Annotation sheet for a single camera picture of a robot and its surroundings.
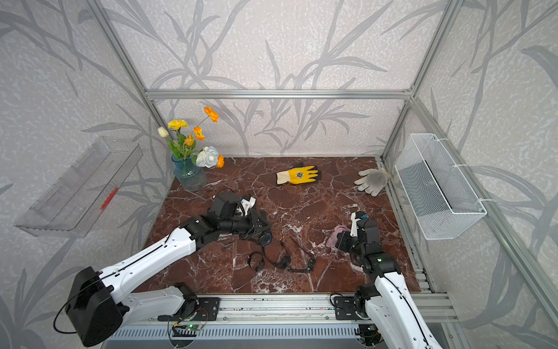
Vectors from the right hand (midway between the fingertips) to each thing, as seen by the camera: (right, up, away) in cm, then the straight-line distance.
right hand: (337, 233), depth 82 cm
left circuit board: (-50, -28, -11) cm, 58 cm away
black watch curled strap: (-32, -12, +3) cm, 34 cm away
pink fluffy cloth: (-2, -3, +3) cm, 5 cm away
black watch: (-27, +1, -10) cm, 29 cm away
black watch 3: (-10, -10, -1) cm, 14 cm away
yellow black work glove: (-15, +22, +29) cm, 39 cm away
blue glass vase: (-64, +21, +18) cm, 70 cm away
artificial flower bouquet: (-61, +33, +5) cm, 70 cm away
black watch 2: (-21, -12, +2) cm, 24 cm away
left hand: (-24, +5, -9) cm, 26 cm away
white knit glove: (+24, +19, +27) cm, 41 cm away
